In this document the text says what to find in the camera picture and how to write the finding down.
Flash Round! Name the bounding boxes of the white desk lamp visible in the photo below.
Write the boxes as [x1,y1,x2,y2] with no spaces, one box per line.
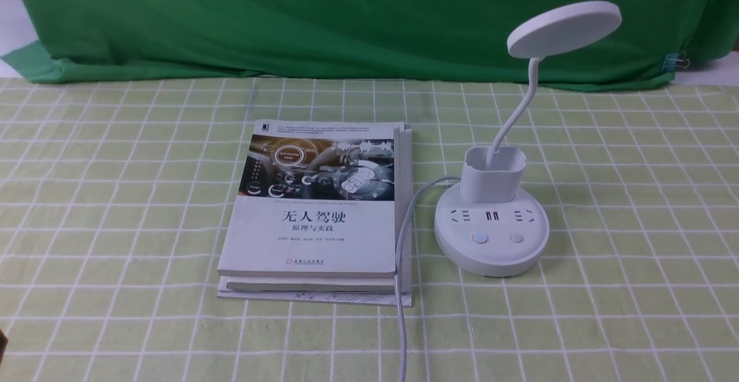
[434,1,621,279]

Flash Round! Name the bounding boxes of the top book autonomous driving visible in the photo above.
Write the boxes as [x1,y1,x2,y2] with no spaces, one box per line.
[217,119,399,279]

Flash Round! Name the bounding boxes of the bottom book white cover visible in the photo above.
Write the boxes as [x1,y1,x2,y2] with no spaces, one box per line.
[217,128,414,308]

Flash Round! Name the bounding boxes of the green backdrop cloth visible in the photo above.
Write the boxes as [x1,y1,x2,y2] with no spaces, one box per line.
[2,0,737,92]

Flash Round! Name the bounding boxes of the green checkered tablecloth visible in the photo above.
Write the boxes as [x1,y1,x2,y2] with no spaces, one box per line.
[1,78,738,381]

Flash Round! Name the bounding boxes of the teal binder clip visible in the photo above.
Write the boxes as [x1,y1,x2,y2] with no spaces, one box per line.
[662,51,691,74]

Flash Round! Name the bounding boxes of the white lamp power cable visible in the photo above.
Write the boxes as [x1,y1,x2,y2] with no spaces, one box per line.
[394,175,462,382]

